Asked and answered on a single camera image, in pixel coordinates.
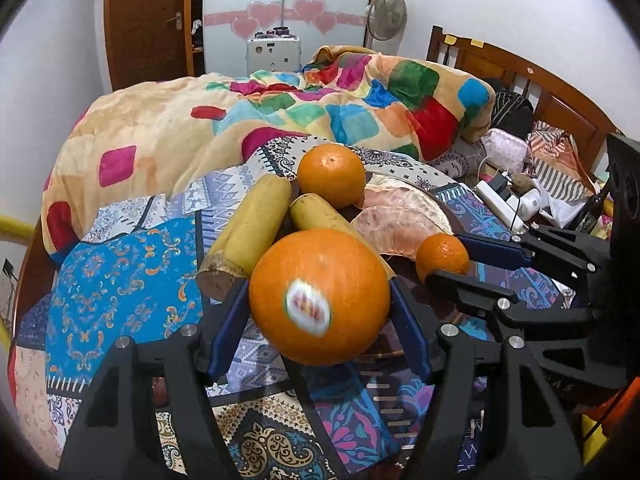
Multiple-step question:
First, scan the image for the white power strip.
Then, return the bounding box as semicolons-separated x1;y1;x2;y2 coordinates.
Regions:
475;181;526;235

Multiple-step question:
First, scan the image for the patterned blue patchwork cloth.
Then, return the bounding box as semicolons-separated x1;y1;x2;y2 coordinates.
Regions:
12;136;582;479

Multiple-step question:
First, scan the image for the white bottle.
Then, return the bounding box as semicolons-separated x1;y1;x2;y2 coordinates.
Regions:
516;188;541;221

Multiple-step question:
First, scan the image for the brown wooden door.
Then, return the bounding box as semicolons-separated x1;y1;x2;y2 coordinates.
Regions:
104;0;188;90

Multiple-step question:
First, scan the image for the standing electric fan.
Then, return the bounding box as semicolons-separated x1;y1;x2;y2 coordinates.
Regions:
364;0;407;55

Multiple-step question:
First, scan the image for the purple round plate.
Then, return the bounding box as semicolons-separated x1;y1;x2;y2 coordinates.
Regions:
286;179;482;361

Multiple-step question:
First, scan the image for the wooden headboard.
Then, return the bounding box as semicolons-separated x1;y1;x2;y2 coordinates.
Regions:
426;25;618;170

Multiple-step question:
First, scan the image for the sliding door wardrobe with hearts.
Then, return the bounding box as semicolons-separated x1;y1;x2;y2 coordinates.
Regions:
192;0;371;76

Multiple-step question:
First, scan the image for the black striped bag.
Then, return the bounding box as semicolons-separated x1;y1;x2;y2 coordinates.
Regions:
490;88;534;140

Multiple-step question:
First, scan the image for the large orange with sticker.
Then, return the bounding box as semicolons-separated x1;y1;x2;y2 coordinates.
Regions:
248;229;390;366

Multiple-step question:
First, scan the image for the yellow foam tube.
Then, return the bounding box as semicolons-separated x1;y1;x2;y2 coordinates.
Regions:
1;216;34;350

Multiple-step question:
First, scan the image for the large plain orange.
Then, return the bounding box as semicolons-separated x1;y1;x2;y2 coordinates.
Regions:
297;143;367;209

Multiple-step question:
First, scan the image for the white suitcase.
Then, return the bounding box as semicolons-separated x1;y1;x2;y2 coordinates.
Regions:
245;26;302;75

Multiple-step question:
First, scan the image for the colourful patchwork quilt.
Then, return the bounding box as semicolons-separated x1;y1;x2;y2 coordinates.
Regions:
41;46;496;262

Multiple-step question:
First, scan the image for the small mandarin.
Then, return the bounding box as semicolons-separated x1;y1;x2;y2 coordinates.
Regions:
414;233;471;282

